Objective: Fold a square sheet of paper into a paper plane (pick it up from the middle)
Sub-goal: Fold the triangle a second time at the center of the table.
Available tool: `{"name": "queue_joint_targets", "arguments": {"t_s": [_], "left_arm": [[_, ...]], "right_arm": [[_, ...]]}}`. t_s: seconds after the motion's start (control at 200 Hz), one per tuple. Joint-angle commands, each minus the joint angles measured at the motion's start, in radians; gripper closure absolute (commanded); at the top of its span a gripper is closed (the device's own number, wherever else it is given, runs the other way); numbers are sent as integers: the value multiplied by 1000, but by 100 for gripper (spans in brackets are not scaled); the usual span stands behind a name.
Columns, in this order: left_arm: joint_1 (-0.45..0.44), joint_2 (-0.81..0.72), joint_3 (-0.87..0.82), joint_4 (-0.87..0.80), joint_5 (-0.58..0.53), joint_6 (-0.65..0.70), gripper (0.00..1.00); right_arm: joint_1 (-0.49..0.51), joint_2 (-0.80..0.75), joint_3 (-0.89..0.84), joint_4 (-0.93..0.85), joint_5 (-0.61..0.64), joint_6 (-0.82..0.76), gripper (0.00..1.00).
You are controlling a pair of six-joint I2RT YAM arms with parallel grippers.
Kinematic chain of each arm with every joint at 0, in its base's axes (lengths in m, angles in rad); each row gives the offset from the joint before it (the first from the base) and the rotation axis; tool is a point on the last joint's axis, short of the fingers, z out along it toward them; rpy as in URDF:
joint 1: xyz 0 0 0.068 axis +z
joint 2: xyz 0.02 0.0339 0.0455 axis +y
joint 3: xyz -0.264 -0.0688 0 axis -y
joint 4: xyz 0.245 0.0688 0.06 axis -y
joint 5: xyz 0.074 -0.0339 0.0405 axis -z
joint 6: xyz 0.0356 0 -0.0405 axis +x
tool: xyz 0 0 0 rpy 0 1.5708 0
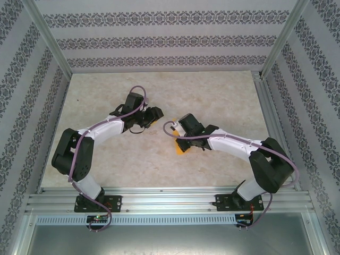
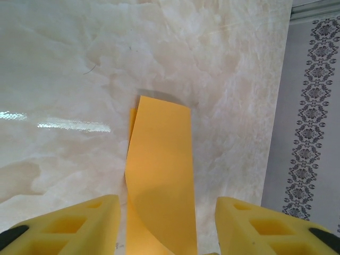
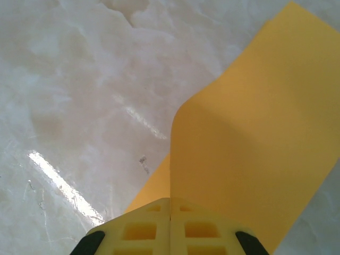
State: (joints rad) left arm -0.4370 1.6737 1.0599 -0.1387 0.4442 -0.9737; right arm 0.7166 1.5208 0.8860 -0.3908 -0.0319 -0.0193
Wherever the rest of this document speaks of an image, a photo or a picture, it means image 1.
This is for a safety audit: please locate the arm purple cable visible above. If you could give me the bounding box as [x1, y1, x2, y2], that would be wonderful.
[67, 85, 149, 233]
[162, 121, 298, 231]

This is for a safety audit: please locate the right controller board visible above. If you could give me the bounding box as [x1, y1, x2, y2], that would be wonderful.
[235, 213, 253, 226]

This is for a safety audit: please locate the left controller board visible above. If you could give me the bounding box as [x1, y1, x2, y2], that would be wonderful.
[87, 215, 109, 224]

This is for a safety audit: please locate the aluminium side rail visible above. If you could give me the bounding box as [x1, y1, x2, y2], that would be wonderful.
[251, 70, 302, 191]

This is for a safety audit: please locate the orange paper sheet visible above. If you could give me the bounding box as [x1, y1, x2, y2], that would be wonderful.
[169, 116, 192, 156]

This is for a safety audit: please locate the controller board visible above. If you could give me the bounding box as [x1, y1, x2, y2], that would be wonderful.
[87, 215, 109, 224]
[235, 213, 253, 226]

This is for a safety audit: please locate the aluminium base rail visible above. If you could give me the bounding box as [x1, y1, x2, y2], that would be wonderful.
[25, 186, 312, 214]

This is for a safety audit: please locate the slotted grey cable duct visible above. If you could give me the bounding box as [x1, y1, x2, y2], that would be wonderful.
[36, 214, 237, 226]

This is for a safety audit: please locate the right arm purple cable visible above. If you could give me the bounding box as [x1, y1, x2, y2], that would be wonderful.
[162, 121, 298, 231]

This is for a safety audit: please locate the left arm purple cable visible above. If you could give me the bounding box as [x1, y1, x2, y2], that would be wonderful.
[67, 85, 149, 233]

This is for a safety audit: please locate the aluminium frame post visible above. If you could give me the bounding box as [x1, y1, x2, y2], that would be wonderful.
[22, 0, 73, 78]
[261, 0, 311, 79]

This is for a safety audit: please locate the grey metal panel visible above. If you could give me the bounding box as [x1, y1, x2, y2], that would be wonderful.
[15, 212, 327, 255]

